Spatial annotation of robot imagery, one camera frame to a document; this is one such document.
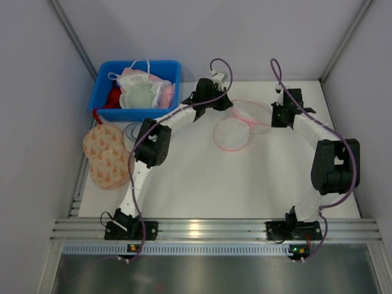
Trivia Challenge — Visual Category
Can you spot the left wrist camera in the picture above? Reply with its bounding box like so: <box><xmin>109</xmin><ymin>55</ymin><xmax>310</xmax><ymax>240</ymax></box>
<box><xmin>211</xmin><ymin>70</ymin><xmax>228</xmax><ymax>89</ymax></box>

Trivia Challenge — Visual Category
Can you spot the pink bra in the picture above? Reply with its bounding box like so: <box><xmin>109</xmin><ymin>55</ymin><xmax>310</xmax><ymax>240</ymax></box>
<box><xmin>159</xmin><ymin>84</ymin><xmax>175</xmax><ymax>109</ymax></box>

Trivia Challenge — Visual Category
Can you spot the red bra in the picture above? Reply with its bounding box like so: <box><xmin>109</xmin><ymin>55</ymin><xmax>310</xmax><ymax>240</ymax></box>
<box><xmin>92</xmin><ymin>82</ymin><xmax>122</xmax><ymax>125</ymax></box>

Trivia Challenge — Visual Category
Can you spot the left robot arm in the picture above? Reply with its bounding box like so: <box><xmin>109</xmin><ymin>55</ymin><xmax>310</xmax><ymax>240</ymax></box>
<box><xmin>113</xmin><ymin>72</ymin><xmax>233</xmax><ymax>230</ymax></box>

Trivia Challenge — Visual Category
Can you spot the pink-trimmed mesh laundry bag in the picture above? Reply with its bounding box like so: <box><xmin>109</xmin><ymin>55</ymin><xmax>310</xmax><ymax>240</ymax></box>
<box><xmin>213</xmin><ymin>99</ymin><xmax>273</xmax><ymax>152</ymax></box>

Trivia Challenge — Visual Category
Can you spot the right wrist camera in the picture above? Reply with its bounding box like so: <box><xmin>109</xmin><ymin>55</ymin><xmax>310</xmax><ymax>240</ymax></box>
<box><xmin>275</xmin><ymin>83</ymin><xmax>284</xmax><ymax>106</ymax></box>

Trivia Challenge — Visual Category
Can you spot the green mesh laundry bag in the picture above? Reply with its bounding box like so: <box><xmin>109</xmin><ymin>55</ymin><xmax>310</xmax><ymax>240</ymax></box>
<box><xmin>119</xmin><ymin>81</ymin><xmax>171</xmax><ymax>109</ymax></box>

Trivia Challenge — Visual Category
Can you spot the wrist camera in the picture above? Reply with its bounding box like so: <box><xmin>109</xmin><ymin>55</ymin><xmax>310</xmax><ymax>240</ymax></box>
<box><xmin>211</xmin><ymin>70</ymin><xmax>228</xmax><ymax>89</ymax></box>
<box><xmin>275</xmin><ymin>83</ymin><xmax>284</xmax><ymax>106</ymax></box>

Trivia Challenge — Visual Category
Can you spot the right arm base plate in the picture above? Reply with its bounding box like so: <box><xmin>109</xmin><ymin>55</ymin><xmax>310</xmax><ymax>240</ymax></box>
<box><xmin>265</xmin><ymin>220</ymin><xmax>322</xmax><ymax>244</ymax></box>

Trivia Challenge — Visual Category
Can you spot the aluminium mounting rail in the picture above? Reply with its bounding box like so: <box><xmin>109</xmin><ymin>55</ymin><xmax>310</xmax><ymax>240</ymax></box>
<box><xmin>50</xmin><ymin>217</ymin><xmax>382</xmax><ymax>244</ymax></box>

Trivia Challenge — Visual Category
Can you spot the white bra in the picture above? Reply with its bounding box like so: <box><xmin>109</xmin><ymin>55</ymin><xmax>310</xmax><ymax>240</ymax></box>
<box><xmin>107</xmin><ymin>60</ymin><xmax>151</xmax><ymax>93</ymax></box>

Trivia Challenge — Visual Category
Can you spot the blue plastic bin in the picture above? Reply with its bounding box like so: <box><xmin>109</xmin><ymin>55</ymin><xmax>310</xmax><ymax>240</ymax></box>
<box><xmin>89</xmin><ymin>60</ymin><xmax>181</xmax><ymax>122</ymax></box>

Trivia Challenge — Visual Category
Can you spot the slotted cable duct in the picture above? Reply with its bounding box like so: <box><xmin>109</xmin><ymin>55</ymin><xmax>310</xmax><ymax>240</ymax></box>
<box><xmin>62</xmin><ymin>243</ymin><xmax>309</xmax><ymax>257</ymax></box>

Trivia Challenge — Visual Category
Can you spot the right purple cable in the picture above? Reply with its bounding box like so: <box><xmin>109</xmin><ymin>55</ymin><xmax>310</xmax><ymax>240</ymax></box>
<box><xmin>269</xmin><ymin>58</ymin><xmax>361</xmax><ymax>263</ymax></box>

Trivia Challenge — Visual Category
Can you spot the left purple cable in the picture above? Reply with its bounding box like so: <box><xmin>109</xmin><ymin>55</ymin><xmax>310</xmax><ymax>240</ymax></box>
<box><xmin>116</xmin><ymin>58</ymin><xmax>234</xmax><ymax>262</ymax></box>

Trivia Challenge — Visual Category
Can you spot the blue-trimmed mesh laundry bag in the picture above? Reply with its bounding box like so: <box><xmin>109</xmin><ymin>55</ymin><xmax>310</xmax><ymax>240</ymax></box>
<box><xmin>124</xmin><ymin>122</ymin><xmax>142</xmax><ymax>143</ymax></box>

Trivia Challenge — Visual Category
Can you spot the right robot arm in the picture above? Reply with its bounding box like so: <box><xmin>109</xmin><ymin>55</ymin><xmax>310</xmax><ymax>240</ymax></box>
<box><xmin>271</xmin><ymin>86</ymin><xmax>360</xmax><ymax>222</ymax></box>

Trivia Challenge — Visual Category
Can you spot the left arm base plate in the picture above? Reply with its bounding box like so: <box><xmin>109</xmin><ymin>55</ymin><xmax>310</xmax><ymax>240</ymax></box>
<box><xmin>104</xmin><ymin>220</ymin><xmax>159</xmax><ymax>241</ymax></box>

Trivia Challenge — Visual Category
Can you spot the purple cable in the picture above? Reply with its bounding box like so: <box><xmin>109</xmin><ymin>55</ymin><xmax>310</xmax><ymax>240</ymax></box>
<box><xmin>269</xmin><ymin>58</ymin><xmax>361</xmax><ymax>263</ymax></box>
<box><xmin>116</xmin><ymin>58</ymin><xmax>234</xmax><ymax>262</ymax></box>

